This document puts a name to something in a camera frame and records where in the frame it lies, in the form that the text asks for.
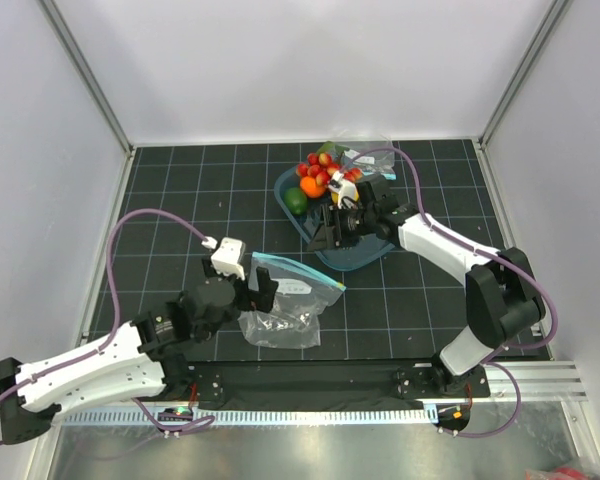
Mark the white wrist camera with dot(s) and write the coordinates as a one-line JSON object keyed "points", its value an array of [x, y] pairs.
{"points": [[227, 255], [348, 192]]}

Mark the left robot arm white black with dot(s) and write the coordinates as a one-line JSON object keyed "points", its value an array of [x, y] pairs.
{"points": [[143, 359]]}

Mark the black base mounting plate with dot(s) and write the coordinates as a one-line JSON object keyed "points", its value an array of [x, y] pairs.
{"points": [[322, 385]]}

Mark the green lime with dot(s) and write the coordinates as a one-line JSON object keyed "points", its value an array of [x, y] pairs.
{"points": [[296, 201]]}

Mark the clear zip top bag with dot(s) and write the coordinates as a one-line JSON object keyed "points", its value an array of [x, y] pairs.
{"points": [[302, 295]]}

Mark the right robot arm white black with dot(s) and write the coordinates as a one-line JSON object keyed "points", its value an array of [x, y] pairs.
{"points": [[501, 295]]}

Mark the green leaf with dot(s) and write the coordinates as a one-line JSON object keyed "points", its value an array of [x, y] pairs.
{"points": [[326, 148]]}

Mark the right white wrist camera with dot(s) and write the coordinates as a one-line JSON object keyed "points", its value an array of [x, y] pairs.
{"points": [[348, 192]]}

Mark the black grid mat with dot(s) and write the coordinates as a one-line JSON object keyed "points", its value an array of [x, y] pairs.
{"points": [[399, 306]]}

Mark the red cherry fruit cluster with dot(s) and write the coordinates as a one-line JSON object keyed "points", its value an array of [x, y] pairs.
{"points": [[320, 166]]}

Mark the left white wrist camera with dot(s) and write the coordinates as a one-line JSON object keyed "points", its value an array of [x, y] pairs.
{"points": [[227, 255]]}

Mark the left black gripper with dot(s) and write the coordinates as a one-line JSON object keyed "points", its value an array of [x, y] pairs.
{"points": [[261, 299]]}

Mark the slotted white cable duct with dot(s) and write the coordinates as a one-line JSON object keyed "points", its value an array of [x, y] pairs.
{"points": [[127, 416]]}

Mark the orange fruit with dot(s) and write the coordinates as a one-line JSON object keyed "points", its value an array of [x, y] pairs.
{"points": [[311, 188]]}

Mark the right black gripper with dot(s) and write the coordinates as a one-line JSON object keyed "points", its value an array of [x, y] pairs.
{"points": [[325, 236]]}

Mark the teal plastic tray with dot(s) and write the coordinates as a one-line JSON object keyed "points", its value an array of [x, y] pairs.
{"points": [[368, 250]]}

